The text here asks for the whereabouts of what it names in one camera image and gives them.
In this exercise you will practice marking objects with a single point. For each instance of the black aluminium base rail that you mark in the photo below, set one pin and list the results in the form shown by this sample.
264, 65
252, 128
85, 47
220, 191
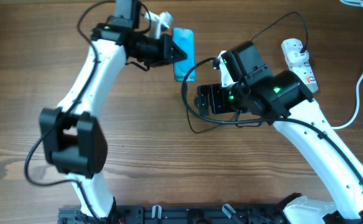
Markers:
266, 213

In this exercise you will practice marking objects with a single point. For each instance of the white charger plug adapter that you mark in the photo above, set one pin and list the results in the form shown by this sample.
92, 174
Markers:
295, 58

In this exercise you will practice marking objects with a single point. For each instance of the blue Samsung Galaxy smartphone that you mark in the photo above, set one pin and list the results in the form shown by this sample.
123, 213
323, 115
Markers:
184, 39

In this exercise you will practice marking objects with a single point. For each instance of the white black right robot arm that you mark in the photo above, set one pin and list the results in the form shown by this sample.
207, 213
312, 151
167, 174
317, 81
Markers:
285, 102

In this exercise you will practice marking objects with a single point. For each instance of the white power strip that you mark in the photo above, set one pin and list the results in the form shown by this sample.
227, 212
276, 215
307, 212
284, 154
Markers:
304, 72

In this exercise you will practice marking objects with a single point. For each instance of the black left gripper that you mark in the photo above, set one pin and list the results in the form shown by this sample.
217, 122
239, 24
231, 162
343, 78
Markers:
168, 45

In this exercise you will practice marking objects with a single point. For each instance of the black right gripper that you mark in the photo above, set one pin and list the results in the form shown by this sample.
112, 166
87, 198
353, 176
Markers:
215, 90

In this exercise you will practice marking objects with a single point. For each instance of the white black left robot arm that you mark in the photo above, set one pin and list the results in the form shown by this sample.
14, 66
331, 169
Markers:
72, 138

